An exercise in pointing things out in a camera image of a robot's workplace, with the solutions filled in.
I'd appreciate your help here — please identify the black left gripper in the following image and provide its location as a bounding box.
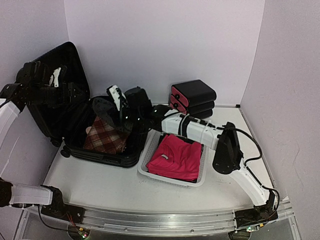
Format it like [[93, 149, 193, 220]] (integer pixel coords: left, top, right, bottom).
[[27, 81, 85, 109]]

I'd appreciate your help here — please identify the white perforated plastic basket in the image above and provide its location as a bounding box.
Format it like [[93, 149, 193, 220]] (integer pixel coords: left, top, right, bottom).
[[137, 130, 207, 187]]

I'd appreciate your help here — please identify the dark dotted garment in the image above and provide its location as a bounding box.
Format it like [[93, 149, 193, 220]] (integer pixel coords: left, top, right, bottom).
[[92, 96, 133, 134]]

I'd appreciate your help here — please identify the black ribbed hard-shell suitcase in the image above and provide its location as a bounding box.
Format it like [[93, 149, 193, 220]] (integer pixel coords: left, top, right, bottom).
[[15, 41, 147, 168]]

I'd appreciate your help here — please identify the pink garment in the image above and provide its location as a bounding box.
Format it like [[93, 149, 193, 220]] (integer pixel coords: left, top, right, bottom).
[[145, 133, 202, 182]]

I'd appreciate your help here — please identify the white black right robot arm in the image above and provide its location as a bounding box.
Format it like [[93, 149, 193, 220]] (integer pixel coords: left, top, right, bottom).
[[109, 85, 280, 226]]

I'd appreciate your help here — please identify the red plaid garment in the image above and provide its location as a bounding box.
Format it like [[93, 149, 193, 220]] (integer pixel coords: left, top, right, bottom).
[[83, 116, 129, 154]]

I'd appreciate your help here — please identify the small pink round container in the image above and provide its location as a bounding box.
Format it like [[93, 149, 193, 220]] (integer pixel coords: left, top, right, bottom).
[[85, 126, 92, 135]]

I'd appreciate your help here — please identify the black pink drawer organizer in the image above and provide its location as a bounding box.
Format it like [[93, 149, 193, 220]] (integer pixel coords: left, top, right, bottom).
[[169, 79, 217, 119]]

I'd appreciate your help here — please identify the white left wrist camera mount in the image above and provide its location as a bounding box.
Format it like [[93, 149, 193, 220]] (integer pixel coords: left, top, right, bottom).
[[49, 67, 61, 88]]

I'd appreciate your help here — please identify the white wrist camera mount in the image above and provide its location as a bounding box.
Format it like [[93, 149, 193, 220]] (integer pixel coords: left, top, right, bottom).
[[49, 67, 61, 88], [106, 85, 129, 111]]

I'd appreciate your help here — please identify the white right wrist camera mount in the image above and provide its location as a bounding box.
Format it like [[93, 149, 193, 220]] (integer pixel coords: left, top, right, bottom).
[[106, 85, 129, 111]]

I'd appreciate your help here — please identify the aluminium rail frame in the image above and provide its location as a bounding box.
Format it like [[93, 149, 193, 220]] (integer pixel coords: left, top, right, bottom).
[[13, 199, 302, 240]]

